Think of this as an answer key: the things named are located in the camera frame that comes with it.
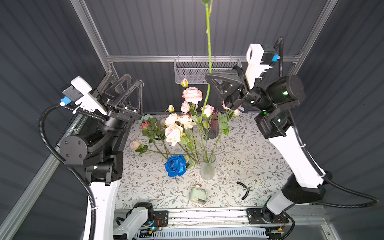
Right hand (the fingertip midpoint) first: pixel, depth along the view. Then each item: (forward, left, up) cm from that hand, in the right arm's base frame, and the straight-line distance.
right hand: (206, 82), depth 34 cm
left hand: (+2, +17, 0) cm, 17 cm away
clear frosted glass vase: (+6, -3, -58) cm, 58 cm away
